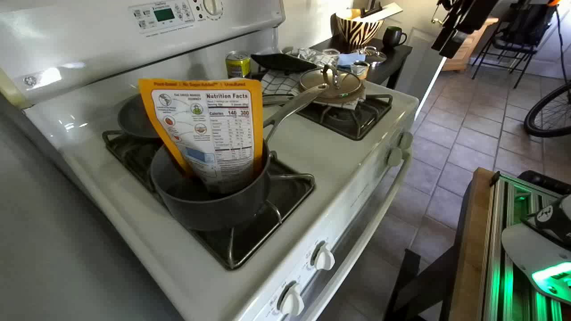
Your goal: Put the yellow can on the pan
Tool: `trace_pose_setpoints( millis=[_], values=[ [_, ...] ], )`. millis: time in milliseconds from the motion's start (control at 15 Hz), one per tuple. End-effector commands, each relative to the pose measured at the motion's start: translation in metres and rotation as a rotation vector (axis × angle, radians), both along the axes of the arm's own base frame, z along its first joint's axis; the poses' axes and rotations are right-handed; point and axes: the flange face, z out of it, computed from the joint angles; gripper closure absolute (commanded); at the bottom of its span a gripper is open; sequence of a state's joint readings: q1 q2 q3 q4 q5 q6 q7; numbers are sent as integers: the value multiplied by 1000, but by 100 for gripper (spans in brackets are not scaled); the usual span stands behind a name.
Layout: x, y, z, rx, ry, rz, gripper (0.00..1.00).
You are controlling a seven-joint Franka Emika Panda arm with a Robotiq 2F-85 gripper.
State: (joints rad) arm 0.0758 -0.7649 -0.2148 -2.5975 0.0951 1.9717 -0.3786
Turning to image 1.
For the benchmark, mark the yellow soda can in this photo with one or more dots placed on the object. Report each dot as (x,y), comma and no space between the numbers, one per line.
(237,65)

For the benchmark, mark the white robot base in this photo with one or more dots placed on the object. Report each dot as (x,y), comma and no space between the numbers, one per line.
(540,249)

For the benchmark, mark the white gas stove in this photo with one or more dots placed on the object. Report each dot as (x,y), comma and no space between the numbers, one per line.
(68,65)

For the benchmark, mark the left black burner grate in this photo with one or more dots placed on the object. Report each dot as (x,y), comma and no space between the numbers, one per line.
(232,227)

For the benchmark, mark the black burner grate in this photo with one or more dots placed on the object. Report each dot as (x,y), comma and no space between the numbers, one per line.
(232,227)
(351,124)

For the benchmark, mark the checkered kitchen towel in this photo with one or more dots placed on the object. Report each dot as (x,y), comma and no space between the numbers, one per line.
(282,88)

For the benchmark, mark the orange food pouch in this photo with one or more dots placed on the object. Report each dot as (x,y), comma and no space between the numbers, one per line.
(210,127)

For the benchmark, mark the right black burner grate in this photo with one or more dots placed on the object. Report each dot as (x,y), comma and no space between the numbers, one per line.
(351,124)

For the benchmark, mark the glass pot lid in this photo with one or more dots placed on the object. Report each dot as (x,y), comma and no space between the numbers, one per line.
(337,84)

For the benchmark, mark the black baking tray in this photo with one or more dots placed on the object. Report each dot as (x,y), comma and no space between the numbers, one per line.
(282,63)

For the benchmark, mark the white stove knob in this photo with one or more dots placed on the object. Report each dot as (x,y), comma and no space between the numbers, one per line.
(291,300)
(321,257)

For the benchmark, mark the zebra pattern bowl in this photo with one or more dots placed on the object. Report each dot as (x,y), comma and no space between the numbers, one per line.
(353,29)

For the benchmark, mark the black mug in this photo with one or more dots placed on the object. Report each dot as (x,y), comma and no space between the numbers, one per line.
(392,38)

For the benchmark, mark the wooden robot cart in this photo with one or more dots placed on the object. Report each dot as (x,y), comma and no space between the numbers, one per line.
(487,286)

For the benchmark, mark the bicycle wheel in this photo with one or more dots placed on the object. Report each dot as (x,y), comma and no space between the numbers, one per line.
(551,115)

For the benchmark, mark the black folding chair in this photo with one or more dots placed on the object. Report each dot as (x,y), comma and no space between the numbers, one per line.
(515,36)

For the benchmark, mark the grey saucepan with handle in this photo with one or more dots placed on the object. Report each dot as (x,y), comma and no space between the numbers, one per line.
(214,166)

